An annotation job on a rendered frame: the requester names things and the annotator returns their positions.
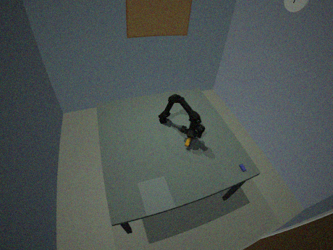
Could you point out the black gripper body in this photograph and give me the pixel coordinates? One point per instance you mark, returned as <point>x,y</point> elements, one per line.
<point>197,134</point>

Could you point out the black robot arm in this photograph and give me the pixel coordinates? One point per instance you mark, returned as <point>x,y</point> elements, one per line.
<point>193,115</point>

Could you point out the orange bar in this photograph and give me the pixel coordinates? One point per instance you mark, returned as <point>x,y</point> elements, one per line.
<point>188,141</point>

